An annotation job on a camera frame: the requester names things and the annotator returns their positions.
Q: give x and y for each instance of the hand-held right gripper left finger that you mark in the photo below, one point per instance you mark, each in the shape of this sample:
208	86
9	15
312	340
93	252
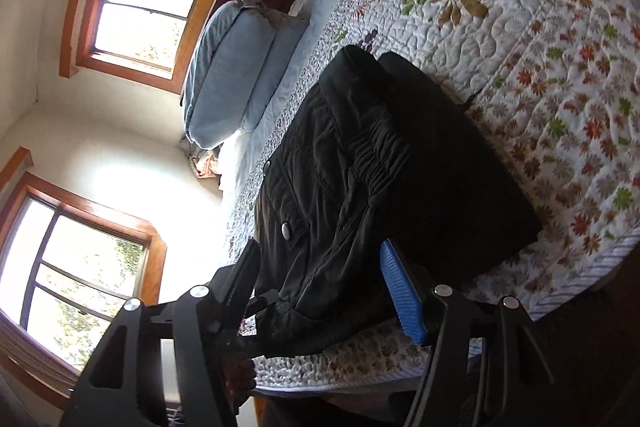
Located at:
240	287

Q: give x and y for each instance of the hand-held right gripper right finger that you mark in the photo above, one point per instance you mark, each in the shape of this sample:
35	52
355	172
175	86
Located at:
400	297

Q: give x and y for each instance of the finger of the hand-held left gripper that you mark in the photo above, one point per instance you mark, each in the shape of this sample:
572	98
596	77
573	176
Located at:
262	303

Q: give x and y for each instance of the black pants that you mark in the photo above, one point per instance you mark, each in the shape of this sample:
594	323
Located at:
375	167

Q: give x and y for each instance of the person's left hand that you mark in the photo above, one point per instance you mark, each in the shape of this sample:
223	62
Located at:
241	377

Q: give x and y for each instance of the heap of crumpled clothes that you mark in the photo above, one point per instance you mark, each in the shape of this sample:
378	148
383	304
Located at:
205	162

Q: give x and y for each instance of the wooden framed window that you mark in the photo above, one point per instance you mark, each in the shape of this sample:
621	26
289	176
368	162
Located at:
145	22
75	257

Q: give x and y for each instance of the striped curtain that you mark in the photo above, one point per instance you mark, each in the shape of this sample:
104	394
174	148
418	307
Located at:
30	352

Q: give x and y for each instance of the floral quilt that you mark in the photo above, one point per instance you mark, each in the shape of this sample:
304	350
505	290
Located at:
525	32

